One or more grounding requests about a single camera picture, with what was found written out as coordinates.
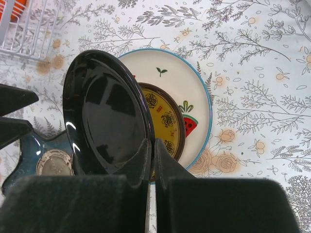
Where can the black glossy plate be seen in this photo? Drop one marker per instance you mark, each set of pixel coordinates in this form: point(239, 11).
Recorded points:
point(105, 113)

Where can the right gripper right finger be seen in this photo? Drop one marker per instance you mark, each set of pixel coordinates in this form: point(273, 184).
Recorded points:
point(186, 204)

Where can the white wire dish rack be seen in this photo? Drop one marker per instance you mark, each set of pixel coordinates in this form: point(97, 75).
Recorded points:
point(31, 36)

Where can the floral table mat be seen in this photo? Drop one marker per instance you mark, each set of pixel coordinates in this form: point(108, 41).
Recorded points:
point(253, 55)

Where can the orange red round plate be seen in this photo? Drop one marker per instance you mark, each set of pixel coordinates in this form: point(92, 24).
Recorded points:
point(11, 10)

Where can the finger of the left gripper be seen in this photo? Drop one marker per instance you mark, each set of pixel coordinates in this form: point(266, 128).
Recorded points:
point(13, 99)
point(13, 129)

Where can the blue star-shaped plate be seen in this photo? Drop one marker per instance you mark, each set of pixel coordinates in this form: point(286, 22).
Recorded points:
point(41, 156)

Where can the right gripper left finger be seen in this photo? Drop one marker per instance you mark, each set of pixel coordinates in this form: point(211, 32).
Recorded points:
point(117, 203)

